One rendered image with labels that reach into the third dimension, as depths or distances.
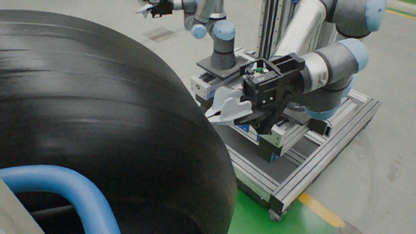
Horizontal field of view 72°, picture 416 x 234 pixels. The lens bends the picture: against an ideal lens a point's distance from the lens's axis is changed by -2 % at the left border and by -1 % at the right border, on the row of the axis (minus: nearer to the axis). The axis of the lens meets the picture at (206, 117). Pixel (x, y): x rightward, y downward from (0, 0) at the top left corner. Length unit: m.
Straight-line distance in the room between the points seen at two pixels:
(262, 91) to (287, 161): 1.37
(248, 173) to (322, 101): 1.10
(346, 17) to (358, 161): 1.49
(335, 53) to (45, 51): 0.50
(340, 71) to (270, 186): 1.16
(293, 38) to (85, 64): 0.61
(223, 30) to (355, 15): 0.75
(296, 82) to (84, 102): 0.43
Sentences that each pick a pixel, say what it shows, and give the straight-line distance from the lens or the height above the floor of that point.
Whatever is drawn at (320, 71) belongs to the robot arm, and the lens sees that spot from 0.60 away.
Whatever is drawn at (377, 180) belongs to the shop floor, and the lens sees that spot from 2.28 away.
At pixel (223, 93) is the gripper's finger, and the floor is 1.27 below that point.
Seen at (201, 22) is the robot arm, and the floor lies 0.99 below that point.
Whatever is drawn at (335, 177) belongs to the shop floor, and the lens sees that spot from 2.17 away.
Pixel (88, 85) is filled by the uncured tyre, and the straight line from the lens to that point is 0.29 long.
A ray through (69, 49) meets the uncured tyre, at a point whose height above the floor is 1.45.
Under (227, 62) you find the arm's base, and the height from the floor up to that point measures 0.76.
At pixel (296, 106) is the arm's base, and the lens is 1.40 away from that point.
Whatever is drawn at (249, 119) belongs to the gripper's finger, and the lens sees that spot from 0.54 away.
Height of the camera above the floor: 1.60
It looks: 42 degrees down
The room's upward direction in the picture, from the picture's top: straight up
